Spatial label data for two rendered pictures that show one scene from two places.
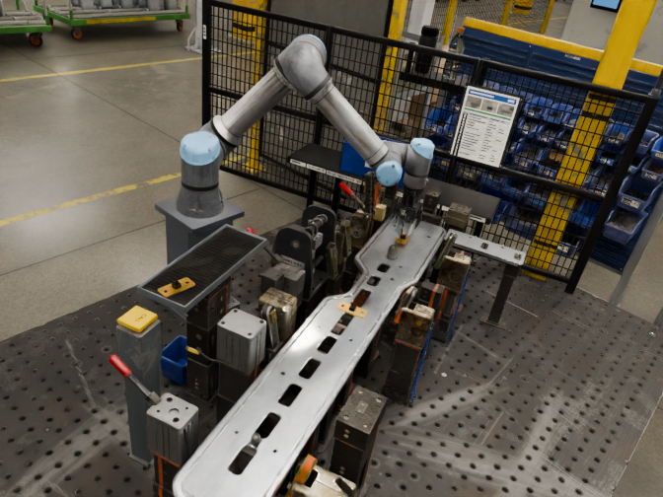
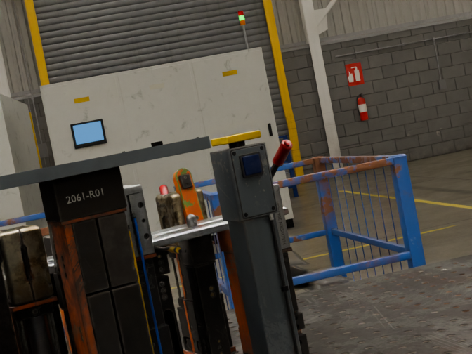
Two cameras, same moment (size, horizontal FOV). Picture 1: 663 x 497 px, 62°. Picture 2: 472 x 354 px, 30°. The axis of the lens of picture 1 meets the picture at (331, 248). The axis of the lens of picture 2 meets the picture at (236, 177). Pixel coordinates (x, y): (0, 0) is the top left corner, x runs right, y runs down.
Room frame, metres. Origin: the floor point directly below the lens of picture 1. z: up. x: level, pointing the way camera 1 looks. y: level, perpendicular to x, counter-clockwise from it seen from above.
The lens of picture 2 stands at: (1.94, 1.34, 1.17)
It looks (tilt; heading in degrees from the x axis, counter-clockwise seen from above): 3 degrees down; 223
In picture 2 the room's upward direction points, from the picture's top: 11 degrees counter-clockwise
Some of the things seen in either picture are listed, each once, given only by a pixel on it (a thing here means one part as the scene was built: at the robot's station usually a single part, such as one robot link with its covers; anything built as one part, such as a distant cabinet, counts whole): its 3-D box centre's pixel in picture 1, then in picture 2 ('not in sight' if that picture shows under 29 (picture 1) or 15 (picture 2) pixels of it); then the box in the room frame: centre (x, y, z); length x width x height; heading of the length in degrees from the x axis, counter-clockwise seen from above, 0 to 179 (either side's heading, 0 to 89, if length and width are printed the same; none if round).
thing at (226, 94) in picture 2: not in sight; (164, 138); (-4.59, -5.78, 1.22); 2.40 x 0.54 x 2.45; 143
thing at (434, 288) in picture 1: (423, 321); not in sight; (1.46, -0.34, 0.84); 0.11 x 0.08 x 0.29; 70
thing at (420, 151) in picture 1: (418, 157); not in sight; (1.68, -0.23, 1.33); 0.09 x 0.08 x 0.11; 89
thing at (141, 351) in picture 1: (143, 393); (263, 283); (0.92, 0.40, 0.92); 0.08 x 0.08 x 0.44; 70
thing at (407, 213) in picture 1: (409, 202); not in sight; (1.68, -0.24, 1.17); 0.09 x 0.08 x 0.12; 160
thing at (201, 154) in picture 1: (200, 158); not in sight; (1.56, 0.44, 1.27); 0.13 x 0.12 x 0.14; 179
